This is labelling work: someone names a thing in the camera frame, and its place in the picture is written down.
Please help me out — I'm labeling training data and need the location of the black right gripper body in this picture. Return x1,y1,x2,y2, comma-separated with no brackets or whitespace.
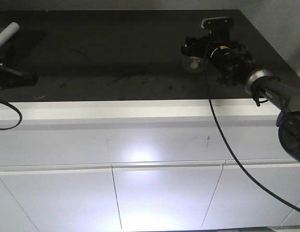
181,28,253,86

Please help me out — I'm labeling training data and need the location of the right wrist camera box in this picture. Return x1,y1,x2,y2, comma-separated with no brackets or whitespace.
201,16,234,30

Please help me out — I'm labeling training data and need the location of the glass jar with white lid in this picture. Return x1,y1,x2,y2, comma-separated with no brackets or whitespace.
182,56,204,74

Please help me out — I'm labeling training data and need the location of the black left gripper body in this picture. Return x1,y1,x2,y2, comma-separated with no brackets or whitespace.
0,43,38,90

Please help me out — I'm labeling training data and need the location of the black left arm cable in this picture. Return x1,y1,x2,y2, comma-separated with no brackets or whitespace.
0,96,23,131

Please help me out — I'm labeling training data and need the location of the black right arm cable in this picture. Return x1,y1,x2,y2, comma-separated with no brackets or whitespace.
203,36,300,215

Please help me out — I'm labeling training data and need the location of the grey pipe in hood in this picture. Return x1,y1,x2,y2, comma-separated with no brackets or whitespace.
0,22,20,47

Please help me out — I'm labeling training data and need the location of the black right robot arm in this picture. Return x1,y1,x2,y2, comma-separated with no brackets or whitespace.
181,27,300,162

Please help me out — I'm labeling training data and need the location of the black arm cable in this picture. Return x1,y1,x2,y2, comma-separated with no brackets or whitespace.
203,36,300,215
0,96,23,131

